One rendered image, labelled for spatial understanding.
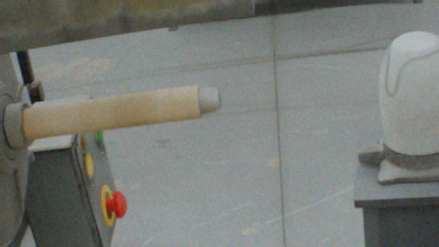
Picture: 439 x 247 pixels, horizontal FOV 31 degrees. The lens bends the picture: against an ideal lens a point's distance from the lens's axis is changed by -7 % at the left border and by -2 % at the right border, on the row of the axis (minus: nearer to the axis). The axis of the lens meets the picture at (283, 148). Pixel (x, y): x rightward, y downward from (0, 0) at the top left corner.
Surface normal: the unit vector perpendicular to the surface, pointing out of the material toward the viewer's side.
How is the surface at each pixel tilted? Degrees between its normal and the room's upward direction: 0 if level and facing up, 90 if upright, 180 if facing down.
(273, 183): 0
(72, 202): 90
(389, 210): 90
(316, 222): 0
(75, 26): 90
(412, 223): 90
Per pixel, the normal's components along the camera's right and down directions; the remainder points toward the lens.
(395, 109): -0.66, 0.39
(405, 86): -0.48, 0.25
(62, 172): 0.04, 0.49
